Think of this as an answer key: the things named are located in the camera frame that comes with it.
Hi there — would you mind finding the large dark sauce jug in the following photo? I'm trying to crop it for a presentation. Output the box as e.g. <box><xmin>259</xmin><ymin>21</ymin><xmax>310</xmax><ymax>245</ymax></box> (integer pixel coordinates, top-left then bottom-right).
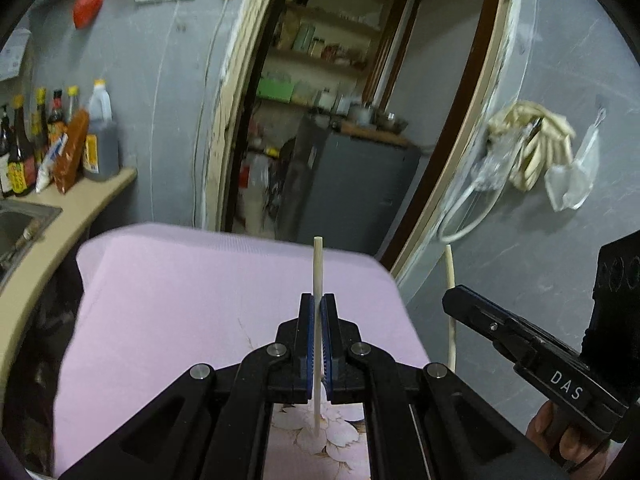
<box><xmin>82</xmin><ymin>78</ymin><xmax>121</xmax><ymax>182</ymax></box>

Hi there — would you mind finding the metal pot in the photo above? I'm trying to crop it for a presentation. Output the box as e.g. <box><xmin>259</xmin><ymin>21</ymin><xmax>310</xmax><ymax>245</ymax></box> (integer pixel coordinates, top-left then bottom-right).
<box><xmin>374</xmin><ymin>110</ymin><xmax>409</xmax><ymax>134</ymax></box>

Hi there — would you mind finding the grey cabinet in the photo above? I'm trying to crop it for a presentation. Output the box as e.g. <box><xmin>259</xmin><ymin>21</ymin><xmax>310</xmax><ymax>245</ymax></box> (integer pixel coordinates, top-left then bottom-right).
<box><xmin>279</xmin><ymin>114</ymin><xmax>422</xmax><ymax>257</ymax></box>

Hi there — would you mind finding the white and blue packet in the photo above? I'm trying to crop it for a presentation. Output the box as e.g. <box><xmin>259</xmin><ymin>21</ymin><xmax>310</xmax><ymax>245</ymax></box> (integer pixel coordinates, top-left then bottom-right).
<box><xmin>35</xmin><ymin>132</ymin><xmax>69</xmax><ymax>194</ymax></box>

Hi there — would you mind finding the wooden chopstick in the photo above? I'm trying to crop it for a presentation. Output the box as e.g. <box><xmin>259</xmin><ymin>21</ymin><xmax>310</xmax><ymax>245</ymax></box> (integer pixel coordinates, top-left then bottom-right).
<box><xmin>445</xmin><ymin>243</ymin><xmax>459</xmax><ymax>374</ymax></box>
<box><xmin>312</xmin><ymin>236</ymin><xmax>327</xmax><ymax>437</ymax></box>

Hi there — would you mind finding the clear plastic bag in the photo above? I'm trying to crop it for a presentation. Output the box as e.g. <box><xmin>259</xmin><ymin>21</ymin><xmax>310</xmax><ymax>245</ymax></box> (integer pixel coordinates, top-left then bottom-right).
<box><xmin>469</xmin><ymin>125</ymin><xmax>522</xmax><ymax>192</ymax></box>
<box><xmin>543</xmin><ymin>109</ymin><xmax>609</xmax><ymax>212</ymax></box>

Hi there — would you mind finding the steel kitchen sink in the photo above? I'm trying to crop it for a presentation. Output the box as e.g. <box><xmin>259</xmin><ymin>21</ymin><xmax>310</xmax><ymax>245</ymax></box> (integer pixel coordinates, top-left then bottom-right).
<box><xmin>0</xmin><ymin>199</ymin><xmax>64</xmax><ymax>274</ymax></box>

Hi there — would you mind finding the wooden door frame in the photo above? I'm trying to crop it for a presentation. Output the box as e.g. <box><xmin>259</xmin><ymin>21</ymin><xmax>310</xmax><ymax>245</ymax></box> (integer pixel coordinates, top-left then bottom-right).
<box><xmin>199</xmin><ymin>0</ymin><xmax>532</xmax><ymax>283</ymax></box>

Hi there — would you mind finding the beige kitchen counter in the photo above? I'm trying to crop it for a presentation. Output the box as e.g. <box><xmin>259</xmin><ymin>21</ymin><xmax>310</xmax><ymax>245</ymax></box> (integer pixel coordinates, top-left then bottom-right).
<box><xmin>0</xmin><ymin>167</ymin><xmax>139</xmax><ymax>377</ymax></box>

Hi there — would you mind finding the metal kettle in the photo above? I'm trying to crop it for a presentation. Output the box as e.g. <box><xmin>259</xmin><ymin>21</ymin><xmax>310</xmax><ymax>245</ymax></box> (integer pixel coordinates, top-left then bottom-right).
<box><xmin>349</xmin><ymin>102</ymin><xmax>376</xmax><ymax>126</ymax></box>

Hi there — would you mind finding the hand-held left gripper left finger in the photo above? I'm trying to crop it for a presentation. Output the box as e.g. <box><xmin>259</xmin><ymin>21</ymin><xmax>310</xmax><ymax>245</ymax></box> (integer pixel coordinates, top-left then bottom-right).
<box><xmin>57</xmin><ymin>293</ymin><xmax>316</xmax><ymax>480</ymax></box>

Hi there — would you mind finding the white wall paper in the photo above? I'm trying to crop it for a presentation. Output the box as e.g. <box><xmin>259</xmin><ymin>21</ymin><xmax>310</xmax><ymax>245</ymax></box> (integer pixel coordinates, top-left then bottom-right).
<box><xmin>0</xmin><ymin>27</ymin><xmax>32</xmax><ymax>81</ymax></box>

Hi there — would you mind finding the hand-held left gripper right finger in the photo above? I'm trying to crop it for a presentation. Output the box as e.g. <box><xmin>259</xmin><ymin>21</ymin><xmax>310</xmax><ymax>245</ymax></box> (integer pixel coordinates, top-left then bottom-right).
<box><xmin>321</xmin><ymin>293</ymin><xmax>572</xmax><ymax>480</ymax></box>

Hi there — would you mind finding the thin wall cable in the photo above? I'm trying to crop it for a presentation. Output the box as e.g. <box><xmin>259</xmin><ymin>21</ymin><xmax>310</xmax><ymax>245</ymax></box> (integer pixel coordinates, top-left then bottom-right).
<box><xmin>192</xmin><ymin>0</ymin><xmax>231</xmax><ymax>227</ymax></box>

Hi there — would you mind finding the person's right hand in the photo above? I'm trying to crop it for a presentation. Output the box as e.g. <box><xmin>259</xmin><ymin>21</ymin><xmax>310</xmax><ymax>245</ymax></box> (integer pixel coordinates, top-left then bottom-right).
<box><xmin>524</xmin><ymin>401</ymin><xmax>617</xmax><ymax>480</ymax></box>

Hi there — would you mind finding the green box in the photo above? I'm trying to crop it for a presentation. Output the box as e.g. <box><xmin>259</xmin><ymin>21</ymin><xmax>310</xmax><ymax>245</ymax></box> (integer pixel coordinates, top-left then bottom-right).
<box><xmin>257</xmin><ymin>77</ymin><xmax>296</xmax><ymax>101</ymax></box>

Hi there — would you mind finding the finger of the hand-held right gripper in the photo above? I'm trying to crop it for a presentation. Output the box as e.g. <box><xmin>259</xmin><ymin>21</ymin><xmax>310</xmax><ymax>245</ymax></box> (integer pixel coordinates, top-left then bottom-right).
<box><xmin>442</xmin><ymin>284</ymin><xmax>540</xmax><ymax>367</ymax></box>

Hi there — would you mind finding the wooden shelf unit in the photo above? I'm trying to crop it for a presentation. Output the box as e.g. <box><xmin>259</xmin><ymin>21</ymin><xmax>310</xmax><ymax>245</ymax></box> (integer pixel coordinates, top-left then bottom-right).
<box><xmin>259</xmin><ymin>0</ymin><xmax>397</xmax><ymax>112</ymax></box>

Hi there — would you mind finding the pink floral tablecloth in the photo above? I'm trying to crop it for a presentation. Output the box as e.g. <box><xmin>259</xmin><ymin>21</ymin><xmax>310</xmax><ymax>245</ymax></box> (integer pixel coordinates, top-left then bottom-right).
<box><xmin>52</xmin><ymin>222</ymin><xmax>432</xmax><ymax>480</ymax></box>

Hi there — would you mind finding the brown sauce packet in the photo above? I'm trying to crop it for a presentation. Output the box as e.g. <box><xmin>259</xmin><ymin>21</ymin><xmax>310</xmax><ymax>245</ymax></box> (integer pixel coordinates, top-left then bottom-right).
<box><xmin>52</xmin><ymin>108</ymin><xmax>91</xmax><ymax>195</ymax></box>

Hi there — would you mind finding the white cable loop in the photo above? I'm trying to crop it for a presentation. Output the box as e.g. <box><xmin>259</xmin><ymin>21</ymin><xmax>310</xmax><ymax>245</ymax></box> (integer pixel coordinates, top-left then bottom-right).
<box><xmin>438</xmin><ymin>160</ymin><xmax>507</xmax><ymax>242</ymax></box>

